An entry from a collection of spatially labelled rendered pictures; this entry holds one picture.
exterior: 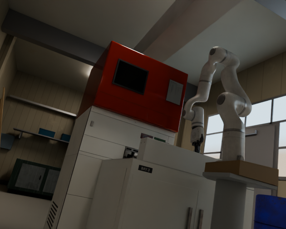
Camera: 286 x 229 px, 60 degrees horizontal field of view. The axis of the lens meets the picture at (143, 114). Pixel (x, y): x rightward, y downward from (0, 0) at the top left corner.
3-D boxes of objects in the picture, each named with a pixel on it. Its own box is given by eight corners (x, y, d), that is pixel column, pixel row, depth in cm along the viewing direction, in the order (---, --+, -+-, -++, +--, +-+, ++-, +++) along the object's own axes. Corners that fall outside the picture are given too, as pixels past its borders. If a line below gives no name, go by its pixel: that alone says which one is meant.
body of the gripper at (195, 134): (189, 128, 179) (188, 142, 174) (197, 123, 171) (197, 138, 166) (197, 131, 182) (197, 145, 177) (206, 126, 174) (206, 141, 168)
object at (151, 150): (135, 160, 154) (140, 138, 158) (206, 179, 174) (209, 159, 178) (142, 160, 146) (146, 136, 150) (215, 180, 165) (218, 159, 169)
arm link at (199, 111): (194, 120, 173) (205, 124, 175) (194, 104, 179) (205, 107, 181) (188, 125, 180) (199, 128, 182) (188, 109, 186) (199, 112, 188)
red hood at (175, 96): (76, 119, 265) (91, 69, 283) (143, 139, 295) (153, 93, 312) (93, 103, 198) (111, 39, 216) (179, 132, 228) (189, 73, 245)
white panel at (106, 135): (77, 153, 194) (91, 106, 206) (166, 176, 223) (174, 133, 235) (78, 153, 191) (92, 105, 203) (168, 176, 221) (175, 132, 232)
